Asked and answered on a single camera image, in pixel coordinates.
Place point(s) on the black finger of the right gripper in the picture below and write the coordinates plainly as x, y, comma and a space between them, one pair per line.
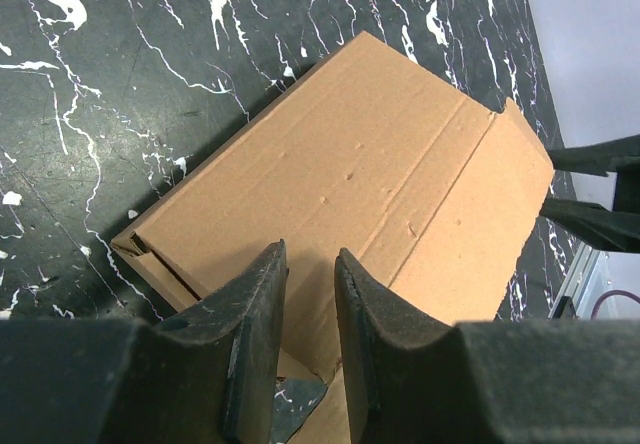
618, 155

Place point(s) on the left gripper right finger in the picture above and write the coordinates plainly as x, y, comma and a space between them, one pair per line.
410, 378

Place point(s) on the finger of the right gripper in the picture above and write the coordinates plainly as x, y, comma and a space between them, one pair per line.
601, 229

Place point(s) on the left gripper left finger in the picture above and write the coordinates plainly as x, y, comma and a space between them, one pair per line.
204, 375

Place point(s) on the brown cardboard box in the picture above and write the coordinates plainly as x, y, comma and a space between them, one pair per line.
433, 193

